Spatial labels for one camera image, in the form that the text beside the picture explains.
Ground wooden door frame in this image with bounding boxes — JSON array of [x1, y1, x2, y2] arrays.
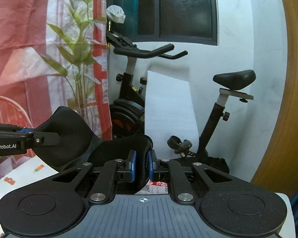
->
[[251, 0, 298, 198]]

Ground dark window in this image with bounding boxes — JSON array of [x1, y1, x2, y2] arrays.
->
[[106, 0, 218, 46]]

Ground white foam sheet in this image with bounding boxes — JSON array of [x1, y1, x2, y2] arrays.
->
[[145, 71, 199, 159]]

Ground pink printed backdrop cloth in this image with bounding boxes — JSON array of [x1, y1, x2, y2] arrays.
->
[[0, 0, 114, 159]]

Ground black eye mask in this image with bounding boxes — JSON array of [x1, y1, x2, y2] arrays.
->
[[33, 106, 153, 194]]

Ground black exercise bike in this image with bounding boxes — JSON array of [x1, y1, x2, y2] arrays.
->
[[106, 29, 256, 173]]

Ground red cardboard box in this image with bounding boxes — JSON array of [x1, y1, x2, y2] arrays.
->
[[136, 180, 168, 195]]

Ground crumpled white cloth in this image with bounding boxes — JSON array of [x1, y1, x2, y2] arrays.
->
[[106, 5, 126, 24]]

